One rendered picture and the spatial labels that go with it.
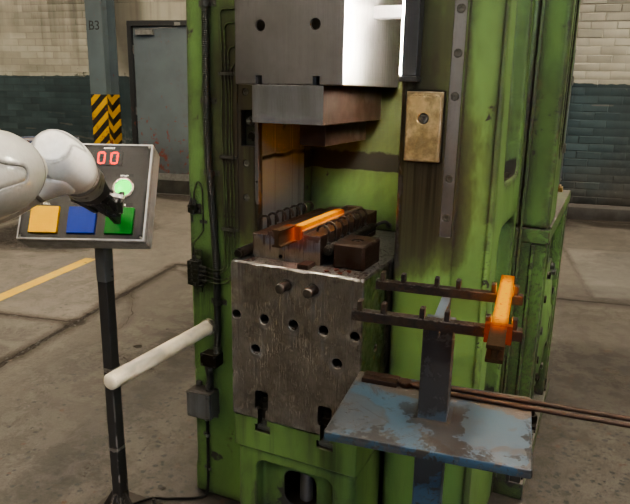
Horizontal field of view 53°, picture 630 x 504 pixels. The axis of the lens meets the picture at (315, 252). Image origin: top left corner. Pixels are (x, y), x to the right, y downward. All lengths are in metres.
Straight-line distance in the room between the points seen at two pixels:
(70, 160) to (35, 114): 8.05
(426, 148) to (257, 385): 0.77
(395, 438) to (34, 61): 8.46
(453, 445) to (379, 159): 1.02
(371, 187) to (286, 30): 0.65
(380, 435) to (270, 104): 0.84
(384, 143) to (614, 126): 5.70
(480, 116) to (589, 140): 5.96
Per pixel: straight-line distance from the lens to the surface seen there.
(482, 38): 1.60
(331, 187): 2.09
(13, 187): 0.81
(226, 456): 2.22
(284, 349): 1.67
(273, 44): 1.62
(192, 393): 2.11
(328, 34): 1.56
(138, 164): 1.80
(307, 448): 1.77
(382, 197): 2.03
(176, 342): 1.88
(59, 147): 1.33
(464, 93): 1.60
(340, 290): 1.54
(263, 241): 1.68
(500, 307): 1.24
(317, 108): 1.57
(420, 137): 1.60
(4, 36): 9.61
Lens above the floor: 1.35
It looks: 14 degrees down
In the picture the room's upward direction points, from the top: 1 degrees clockwise
